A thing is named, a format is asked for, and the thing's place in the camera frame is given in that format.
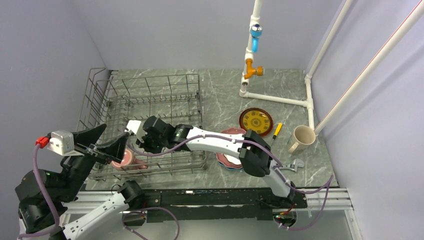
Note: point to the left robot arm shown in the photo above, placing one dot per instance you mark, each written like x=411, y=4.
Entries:
x=43, y=194

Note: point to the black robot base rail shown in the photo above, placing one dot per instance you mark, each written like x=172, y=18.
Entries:
x=215, y=204

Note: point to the grey wire dish rack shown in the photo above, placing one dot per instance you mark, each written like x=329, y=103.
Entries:
x=176, y=99

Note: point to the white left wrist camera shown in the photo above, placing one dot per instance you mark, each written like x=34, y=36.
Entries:
x=61, y=142

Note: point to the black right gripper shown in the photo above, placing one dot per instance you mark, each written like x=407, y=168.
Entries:
x=145, y=145

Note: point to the yellow handled screwdriver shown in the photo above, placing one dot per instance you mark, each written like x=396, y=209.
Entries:
x=276, y=133

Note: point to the blue pipe valve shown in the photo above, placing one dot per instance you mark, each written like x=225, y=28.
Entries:
x=255, y=32

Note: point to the orange pipe fitting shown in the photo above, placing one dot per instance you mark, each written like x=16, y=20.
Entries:
x=251, y=71

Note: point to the pink polka dot plate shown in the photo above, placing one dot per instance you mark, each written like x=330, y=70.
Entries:
x=233, y=131

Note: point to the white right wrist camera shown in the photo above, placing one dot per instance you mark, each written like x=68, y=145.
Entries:
x=135, y=127

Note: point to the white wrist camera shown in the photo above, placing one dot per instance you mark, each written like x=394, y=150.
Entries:
x=61, y=142
x=135, y=127

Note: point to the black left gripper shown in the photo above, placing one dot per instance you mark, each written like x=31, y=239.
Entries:
x=114, y=150

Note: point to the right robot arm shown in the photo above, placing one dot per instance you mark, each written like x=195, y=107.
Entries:
x=249, y=148

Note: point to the red handled adjustable wrench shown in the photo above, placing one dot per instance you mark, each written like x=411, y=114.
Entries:
x=294, y=166

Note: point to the yellow and red plate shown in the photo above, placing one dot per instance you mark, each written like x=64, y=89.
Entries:
x=257, y=120

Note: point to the pink ghost pattern mug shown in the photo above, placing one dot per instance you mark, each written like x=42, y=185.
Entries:
x=129, y=162

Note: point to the beige ceramic mug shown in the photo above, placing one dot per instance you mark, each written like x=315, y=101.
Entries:
x=302, y=137

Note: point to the white pvc pipe frame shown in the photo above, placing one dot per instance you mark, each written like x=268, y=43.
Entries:
x=309, y=29

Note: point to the blue polka dot plate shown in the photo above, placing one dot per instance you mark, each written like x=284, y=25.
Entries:
x=229, y=162

